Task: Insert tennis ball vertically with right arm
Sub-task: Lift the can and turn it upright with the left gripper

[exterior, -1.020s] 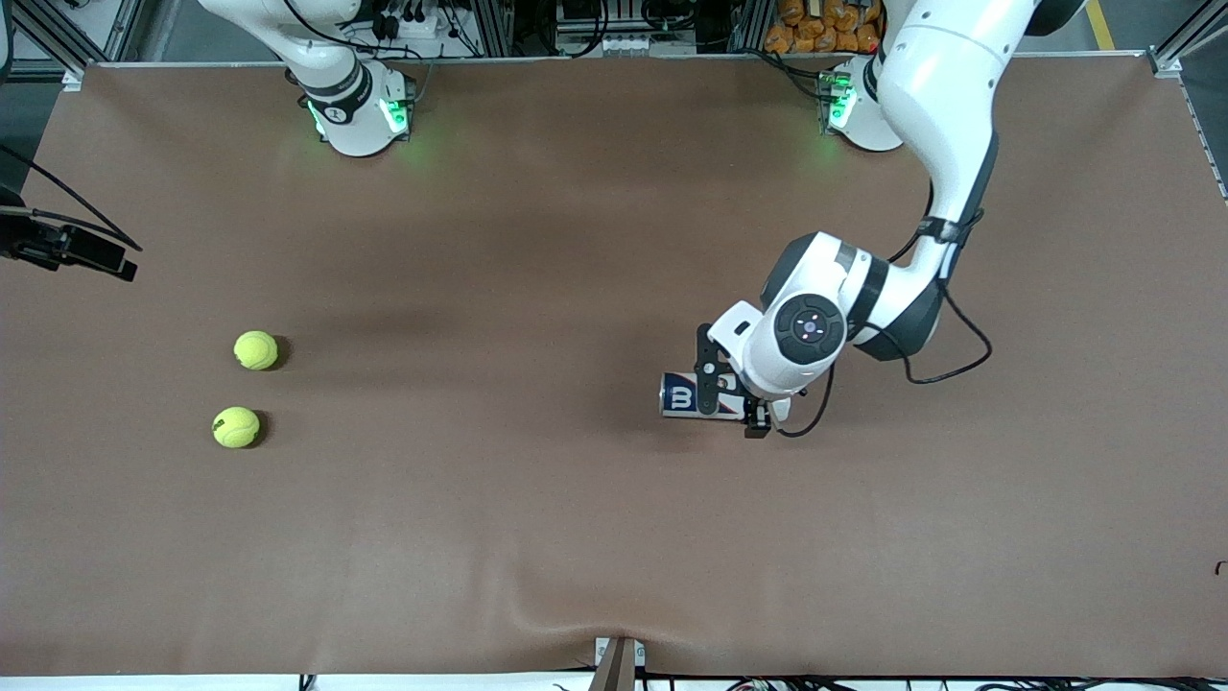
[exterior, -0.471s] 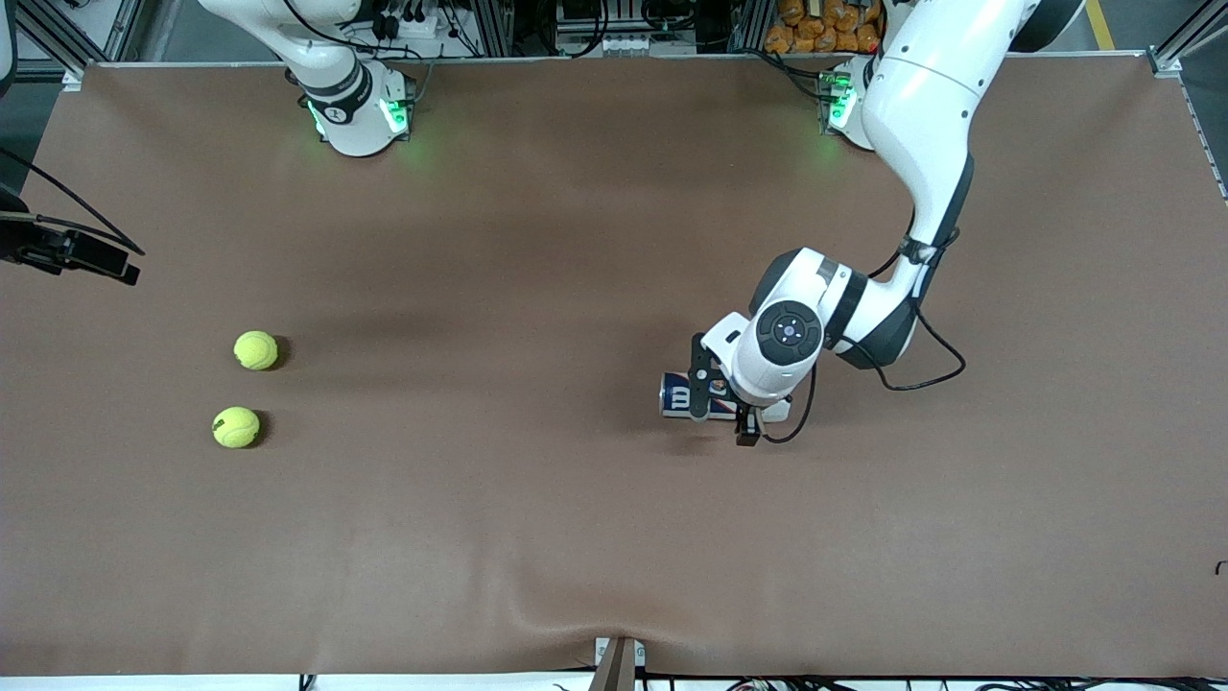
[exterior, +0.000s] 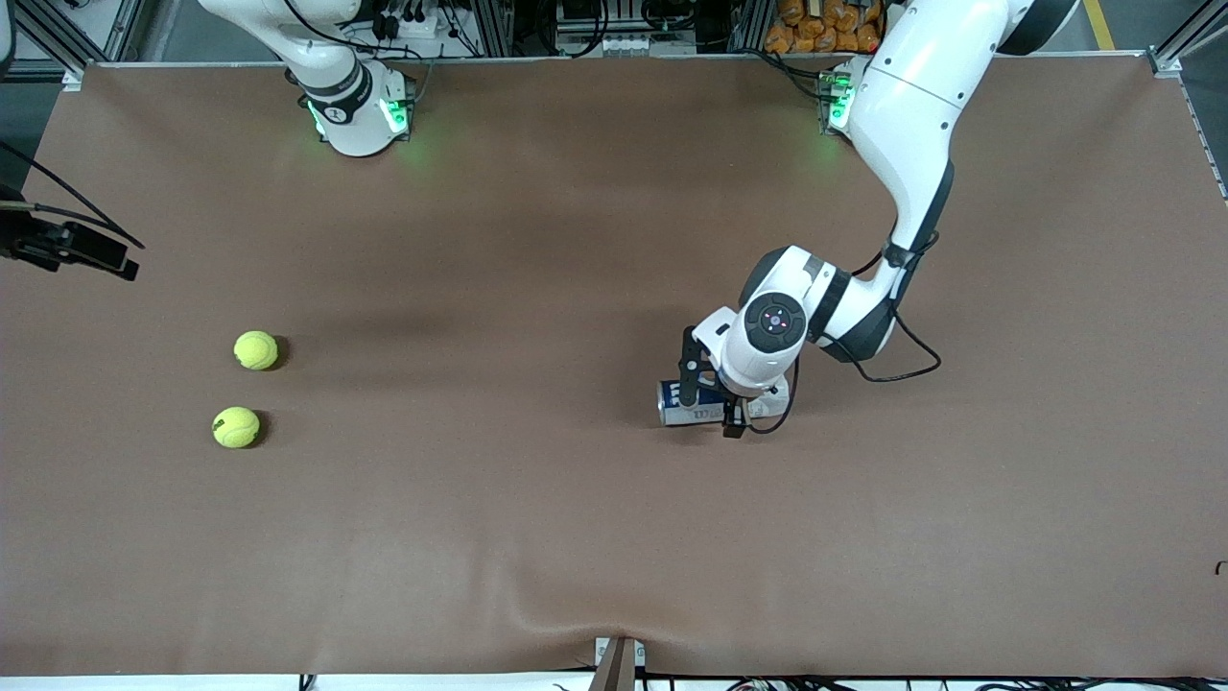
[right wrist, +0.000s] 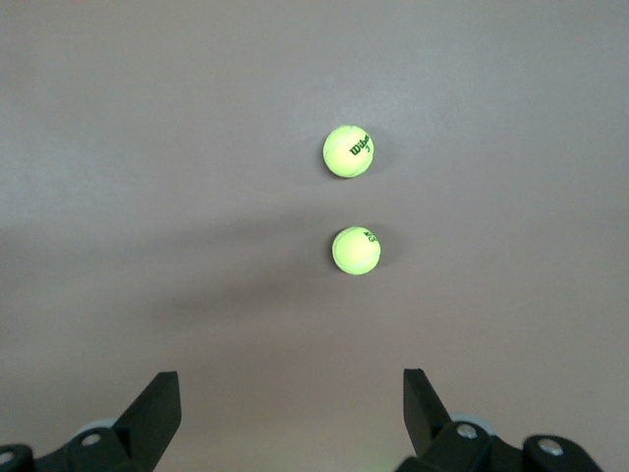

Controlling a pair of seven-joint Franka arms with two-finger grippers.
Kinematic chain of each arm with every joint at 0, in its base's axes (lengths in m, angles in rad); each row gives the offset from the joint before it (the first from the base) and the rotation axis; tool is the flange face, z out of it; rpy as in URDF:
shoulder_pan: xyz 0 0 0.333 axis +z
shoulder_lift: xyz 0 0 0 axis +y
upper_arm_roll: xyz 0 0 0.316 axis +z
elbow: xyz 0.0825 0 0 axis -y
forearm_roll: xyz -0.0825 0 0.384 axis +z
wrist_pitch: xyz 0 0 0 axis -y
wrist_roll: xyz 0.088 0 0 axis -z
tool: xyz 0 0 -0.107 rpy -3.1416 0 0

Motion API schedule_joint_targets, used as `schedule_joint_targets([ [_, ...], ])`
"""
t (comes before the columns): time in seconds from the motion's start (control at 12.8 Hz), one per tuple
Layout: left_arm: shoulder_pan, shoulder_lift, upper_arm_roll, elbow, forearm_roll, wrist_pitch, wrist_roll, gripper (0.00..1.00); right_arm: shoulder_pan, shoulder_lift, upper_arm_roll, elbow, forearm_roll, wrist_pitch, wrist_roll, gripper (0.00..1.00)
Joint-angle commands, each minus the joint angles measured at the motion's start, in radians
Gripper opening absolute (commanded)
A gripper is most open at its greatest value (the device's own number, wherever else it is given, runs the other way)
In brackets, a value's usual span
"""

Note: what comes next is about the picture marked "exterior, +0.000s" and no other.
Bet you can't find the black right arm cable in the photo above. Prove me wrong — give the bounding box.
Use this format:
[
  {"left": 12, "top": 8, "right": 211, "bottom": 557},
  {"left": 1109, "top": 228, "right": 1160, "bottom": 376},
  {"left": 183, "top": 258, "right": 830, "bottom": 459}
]
[{"left": 0, "top": 142, "right": 147, "bottom": 250}]

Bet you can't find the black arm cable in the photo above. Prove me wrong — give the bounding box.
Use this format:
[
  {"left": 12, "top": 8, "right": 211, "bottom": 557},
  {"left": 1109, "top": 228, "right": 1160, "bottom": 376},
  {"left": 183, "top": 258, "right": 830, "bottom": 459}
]
[
  {"left": 0, "top": 142, "right": 147, "bottom": 250},
  {"left": 748, "top": 226, "right": 943, "bottom": 435}
]

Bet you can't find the bag of orange items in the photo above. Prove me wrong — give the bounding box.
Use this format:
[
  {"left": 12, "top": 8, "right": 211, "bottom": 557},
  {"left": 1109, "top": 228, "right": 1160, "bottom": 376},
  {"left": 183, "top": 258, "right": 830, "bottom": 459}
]
[{"left": 765, "top": 0, "right": 882, "bottom": 55}]

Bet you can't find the aluminium frame post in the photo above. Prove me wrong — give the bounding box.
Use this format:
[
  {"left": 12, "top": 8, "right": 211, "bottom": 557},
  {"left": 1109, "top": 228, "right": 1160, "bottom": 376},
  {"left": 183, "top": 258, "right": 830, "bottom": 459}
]
[
  {"left": 729, "top": 0, "right": 776, "bottom": 54},
  {"left": 14, "top": 0, "right": 145, "bottom": 78},
  {"left": 1146, "top": 0, "right": 1228, "bottom": 78},
  {"left": 470, "top": 0, "right": 515, "bottom": 57}
]

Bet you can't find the socket box with black plugs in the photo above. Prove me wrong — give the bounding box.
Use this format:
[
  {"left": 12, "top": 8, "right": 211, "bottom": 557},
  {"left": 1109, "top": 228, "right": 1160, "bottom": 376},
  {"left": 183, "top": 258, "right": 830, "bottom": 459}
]
[{"left": 372, "top": 0, "right": 452, "bottom": 41}]

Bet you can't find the white blue tennis ball can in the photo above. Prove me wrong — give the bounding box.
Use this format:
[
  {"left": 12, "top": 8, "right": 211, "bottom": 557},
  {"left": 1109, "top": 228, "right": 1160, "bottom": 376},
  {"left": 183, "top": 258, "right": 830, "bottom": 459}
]
[{"left": 657, "top": 372, "right": 793, "bottom": 429}]

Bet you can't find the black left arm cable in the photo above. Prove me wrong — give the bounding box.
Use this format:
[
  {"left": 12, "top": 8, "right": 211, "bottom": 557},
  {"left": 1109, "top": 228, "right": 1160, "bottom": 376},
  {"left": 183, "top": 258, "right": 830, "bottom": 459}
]
[{"left": 748, "top": 226, "right": 943, "bottom": 435}]

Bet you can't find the metal table edge bracket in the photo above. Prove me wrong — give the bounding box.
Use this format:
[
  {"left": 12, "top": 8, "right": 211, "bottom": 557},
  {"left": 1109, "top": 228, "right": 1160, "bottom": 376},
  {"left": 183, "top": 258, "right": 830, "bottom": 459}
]
[{"left": 593, "top": 635, "right": 647, "bottom": 691}]

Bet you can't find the white power strip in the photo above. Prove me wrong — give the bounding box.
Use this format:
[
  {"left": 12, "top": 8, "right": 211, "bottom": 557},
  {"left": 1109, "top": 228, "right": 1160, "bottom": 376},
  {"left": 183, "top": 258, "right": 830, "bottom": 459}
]
[{"left": 576, "top": 34, "right": 655, "bottom": 57}]

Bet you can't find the yellow tennis ball black logo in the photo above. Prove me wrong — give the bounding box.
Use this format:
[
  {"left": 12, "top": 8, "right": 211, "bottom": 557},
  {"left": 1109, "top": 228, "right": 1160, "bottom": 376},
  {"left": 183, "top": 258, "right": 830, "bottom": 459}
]
[{"left": 211, "top": 406, "right": 262, "bottom": 450}]

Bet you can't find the brown table cover sheet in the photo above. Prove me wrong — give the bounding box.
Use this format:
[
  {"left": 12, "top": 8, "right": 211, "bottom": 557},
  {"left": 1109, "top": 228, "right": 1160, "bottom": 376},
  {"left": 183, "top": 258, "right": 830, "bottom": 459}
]
[{"left": 0, "top": 56, "right": 1228, "bottom": 678}]

